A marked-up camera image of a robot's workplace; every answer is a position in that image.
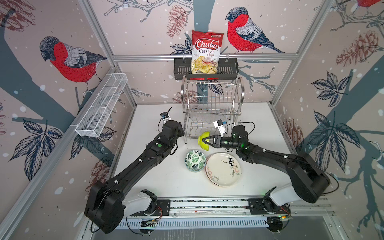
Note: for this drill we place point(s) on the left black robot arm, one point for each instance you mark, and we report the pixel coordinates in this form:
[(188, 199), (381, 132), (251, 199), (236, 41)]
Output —
[(105, 202)]

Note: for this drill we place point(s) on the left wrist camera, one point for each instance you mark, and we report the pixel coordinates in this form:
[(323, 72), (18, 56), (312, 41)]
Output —
[(165, 116)]

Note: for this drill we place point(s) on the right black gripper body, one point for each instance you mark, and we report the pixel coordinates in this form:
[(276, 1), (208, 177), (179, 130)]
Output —
[(225, 143)]

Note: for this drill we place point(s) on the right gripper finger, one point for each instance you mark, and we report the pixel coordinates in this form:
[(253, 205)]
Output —
[(210, 138), (207, 145)]

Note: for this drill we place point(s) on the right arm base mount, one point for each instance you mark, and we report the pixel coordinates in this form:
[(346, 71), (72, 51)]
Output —
[(267, 207)]

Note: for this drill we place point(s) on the red Chuba chips bag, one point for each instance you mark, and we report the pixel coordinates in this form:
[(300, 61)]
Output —
[(206, 50)]

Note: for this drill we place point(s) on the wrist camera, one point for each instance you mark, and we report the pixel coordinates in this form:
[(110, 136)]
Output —
[(165, 116), (220, 125)]

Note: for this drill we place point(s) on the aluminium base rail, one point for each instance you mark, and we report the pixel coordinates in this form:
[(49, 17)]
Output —
[(221, 207)]

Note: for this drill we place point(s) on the white wire mesh shelf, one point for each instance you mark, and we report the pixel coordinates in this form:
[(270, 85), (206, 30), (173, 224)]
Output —
[(98, 113)]

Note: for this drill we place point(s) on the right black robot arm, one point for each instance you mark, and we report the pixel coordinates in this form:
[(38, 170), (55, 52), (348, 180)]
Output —
[(308, 181)]

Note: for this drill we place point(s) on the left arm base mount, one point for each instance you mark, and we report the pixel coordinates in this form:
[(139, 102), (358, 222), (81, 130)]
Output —
[(156, 208)]

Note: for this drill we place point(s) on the white painted ceramic plate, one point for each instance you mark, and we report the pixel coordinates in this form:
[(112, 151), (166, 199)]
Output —
[(223, 169)]

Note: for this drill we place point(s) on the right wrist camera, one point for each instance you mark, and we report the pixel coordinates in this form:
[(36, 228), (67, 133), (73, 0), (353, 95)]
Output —
[(220, 125)]

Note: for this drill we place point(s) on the leaf pattern bowl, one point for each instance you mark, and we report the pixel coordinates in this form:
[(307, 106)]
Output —
[(195, 161)]

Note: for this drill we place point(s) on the steel two-tier dish rack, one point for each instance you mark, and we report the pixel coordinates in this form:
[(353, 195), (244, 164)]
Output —
[(205, 101)]

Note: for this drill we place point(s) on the black wall basket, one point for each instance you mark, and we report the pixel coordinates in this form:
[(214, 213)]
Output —
[(225, 69)]

